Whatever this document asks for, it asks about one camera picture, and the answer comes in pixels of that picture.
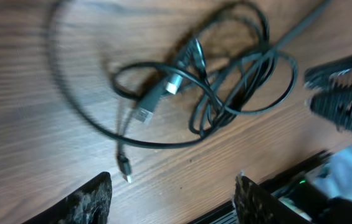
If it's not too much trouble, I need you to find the black thin USB cable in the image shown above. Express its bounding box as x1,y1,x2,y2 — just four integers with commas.
44,0,214,184

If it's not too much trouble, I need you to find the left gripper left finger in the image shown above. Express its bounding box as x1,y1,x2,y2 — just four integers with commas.
24,172,112,224

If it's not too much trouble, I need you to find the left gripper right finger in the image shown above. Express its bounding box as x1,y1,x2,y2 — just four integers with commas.
233,175,310,224

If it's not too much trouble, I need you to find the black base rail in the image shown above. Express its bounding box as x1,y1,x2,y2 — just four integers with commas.
191,150,332,224

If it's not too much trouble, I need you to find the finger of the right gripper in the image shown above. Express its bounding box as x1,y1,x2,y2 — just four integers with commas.
310,88,352,131
304,55,352,90

